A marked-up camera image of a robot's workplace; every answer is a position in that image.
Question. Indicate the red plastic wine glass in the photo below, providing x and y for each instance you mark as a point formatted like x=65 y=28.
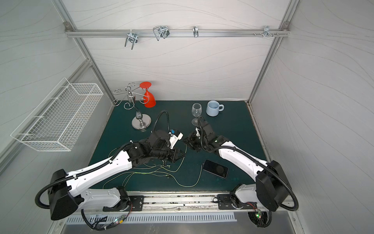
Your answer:
x=149 y=96

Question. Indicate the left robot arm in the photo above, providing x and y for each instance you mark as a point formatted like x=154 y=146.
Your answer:
x=69 y=191

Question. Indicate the green table mat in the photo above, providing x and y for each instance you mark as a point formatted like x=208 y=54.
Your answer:
x=234 y=123

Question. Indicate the chrome wine glass rack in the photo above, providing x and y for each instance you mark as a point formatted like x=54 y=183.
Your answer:
x=141 y=121

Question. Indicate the metal clamp bracket middle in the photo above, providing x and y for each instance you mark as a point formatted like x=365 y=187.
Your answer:
x=161 y=32

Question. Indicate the metal clamp bracket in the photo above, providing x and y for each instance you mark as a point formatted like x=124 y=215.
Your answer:
x=131 y=39
x=161 y=32

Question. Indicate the white vent grille strip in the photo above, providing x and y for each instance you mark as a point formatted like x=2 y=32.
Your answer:
x=157 y=218

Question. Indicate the green wired earphones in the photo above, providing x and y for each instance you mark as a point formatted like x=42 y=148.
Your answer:
x=183 y=178
x=146 y=172

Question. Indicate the metal clip bracket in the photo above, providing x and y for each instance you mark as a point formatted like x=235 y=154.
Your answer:
x=195 y=32

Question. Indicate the aluminium crossbar rail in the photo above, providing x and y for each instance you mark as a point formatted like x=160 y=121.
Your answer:
x=174 y=33

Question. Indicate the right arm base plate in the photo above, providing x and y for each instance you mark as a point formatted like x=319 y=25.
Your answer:
x=230 y=202

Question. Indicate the metal clamp bracket left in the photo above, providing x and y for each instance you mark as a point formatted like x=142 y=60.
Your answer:
x=131 y=39

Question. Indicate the purple-edged black smartphone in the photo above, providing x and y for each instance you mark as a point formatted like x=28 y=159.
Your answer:
x=215 y=169

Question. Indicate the white wire basket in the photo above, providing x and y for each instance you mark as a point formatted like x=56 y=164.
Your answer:
x=57 y=122

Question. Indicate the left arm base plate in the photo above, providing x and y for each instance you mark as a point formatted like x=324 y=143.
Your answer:
x=132 y=202

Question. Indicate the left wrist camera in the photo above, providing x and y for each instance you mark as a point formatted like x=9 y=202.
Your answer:
x=174 y=136

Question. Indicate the clear wine glass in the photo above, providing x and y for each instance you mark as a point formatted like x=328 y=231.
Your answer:
x=196 y=112

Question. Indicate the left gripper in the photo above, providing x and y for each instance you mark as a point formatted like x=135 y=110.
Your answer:
x=171 y=153

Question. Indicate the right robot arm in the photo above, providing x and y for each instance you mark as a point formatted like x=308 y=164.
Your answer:
x=272 y=187

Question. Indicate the light blue ceramic mug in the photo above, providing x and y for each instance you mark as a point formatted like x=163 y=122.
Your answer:
x=214 y=108

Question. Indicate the metal bolt bracket right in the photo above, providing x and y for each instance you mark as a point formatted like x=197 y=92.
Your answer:
x=267 y=32

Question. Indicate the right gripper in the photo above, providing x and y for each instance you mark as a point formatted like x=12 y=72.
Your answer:
x=196 y=142

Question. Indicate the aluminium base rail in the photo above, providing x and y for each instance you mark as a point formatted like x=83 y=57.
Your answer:
x=181 y=201

